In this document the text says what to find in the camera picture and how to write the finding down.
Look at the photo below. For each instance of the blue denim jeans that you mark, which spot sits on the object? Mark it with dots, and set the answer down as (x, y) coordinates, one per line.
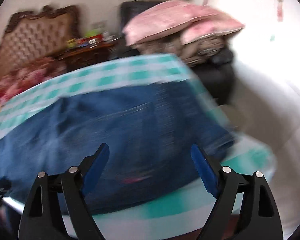
(149, 130)

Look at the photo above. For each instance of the dark wooden nightstand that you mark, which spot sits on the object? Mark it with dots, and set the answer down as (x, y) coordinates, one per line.
(78, 58)

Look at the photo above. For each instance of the large pink floral pillow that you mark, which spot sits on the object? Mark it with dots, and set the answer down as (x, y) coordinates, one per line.
(164, 19)

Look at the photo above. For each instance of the wall power socket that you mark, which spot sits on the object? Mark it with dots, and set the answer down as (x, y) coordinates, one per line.
(99, 26)

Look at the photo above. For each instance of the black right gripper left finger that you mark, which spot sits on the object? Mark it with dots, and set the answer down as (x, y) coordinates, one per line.
(42, 217)

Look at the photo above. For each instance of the tufted leather carved headboard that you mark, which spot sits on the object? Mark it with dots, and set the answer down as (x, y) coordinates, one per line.
(30, 36)

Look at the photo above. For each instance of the red box on nightstand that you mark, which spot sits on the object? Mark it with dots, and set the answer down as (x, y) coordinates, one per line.
(89, 41)

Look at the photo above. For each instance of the yellow green jar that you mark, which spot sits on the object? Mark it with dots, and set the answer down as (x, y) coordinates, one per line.
(72, 43)

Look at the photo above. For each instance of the black leather armchair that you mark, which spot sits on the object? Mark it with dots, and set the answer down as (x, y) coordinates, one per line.
(216, 74)

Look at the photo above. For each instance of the beige plaid blanket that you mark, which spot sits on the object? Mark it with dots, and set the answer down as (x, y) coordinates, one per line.
(193, 53)

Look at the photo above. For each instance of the smaller pink floral pillow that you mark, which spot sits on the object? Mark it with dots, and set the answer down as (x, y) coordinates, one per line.
(218, 25)

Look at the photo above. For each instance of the floral red pink bedding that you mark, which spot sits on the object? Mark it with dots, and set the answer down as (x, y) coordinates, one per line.
(28, 76)

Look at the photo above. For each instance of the green bag on nightstand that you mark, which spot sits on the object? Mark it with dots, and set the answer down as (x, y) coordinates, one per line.
(92, 33)

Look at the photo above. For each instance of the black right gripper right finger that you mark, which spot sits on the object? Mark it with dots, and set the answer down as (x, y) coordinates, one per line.
(258, 216)

